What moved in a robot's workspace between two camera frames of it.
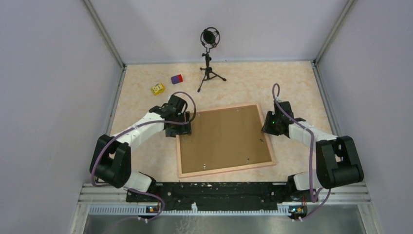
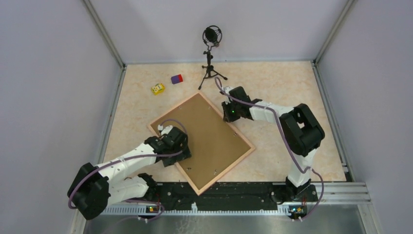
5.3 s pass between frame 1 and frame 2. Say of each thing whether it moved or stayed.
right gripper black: moved
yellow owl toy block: stayed
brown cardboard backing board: moved
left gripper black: moved
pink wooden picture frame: moved
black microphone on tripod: stayed
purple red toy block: stayed
